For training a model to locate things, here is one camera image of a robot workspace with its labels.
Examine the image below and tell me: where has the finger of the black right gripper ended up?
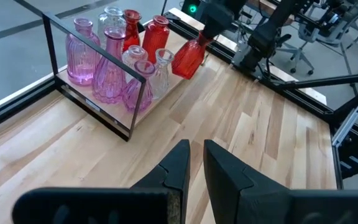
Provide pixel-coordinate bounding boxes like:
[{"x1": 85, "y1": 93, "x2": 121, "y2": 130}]
[{"x1": 200, "y1": 12, "x2": 235, "y2": 41}]

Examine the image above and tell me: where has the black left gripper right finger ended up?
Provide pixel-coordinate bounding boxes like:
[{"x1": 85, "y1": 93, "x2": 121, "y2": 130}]
[{"x1": 203, "y1": 139, "x2": 358, "y2": 224}]

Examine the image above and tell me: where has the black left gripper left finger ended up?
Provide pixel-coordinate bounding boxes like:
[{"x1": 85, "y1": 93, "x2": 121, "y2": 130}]
[{"x1": 12, "y1": 139, "x2": 191, "y2": 224}]

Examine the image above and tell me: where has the red squat glass vase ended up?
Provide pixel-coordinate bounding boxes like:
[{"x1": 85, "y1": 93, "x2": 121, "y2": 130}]
[{"x1": 171, "y1": 32, "x2": 211, "y2": 80}]

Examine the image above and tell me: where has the red ribbed cylinder glass vase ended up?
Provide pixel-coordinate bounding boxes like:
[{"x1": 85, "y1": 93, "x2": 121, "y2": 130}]
[{"x1": 141, "y1": 14, "x2": 170, "y2": 65}]

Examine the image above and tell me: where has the clear flared glass vase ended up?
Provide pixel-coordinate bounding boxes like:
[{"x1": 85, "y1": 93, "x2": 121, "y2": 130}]
[{"x1": 149, "y1": 49, "x2": 175, "y2": 100}]

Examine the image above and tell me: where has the red bulbous glass vase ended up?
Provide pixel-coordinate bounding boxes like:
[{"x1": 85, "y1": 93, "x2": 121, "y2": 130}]
[{"x1": 122, "y1": 9, "x2": 142, "y2": 52}]

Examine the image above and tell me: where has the clear ribbed glass jar vase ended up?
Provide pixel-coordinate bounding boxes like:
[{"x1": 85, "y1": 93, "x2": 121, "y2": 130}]
[{"x1": 121, "y1": 45, "x2": 149, "y2": 75}]

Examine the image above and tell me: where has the pink bulbous glass vase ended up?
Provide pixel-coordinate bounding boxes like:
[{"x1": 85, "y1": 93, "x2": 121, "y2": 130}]
[{"x1": 122, "y1": 60, "x2": 156, "y2": 113}]

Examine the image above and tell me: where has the clear tall diamond-cut vase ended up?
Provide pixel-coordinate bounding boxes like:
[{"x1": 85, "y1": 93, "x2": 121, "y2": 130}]
[{"x1": 97, "y1": 6, "x2": 127, "y2": 47}]

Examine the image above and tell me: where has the pink conical ribbed glass vase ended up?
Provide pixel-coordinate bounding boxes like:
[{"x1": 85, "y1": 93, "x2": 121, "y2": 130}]
[{"x1": 91, "y1": 26, "x2": 127, "y2": 105}]

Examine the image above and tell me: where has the pink wide ribbed glass bottle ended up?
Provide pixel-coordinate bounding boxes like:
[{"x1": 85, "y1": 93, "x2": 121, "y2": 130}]
[{"x1": 65, "y1": 17, "x2": 101, "y2": 86}]

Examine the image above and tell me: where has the grey office chair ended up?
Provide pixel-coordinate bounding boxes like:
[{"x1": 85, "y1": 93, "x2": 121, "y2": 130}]
[{"x1": 275, "y1": 30, "x2": 316, "y2": 76}]

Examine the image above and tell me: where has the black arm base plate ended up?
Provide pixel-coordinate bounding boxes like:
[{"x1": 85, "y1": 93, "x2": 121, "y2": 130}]
[{"x1": 231, "y1": 42, "x2": 298, "y2": 84}]

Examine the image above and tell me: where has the white bracket strip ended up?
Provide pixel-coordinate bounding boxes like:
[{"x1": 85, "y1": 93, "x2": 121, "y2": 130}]
[{"x1": 331, "y1": 105, "x2": 358, "y2": 149}]

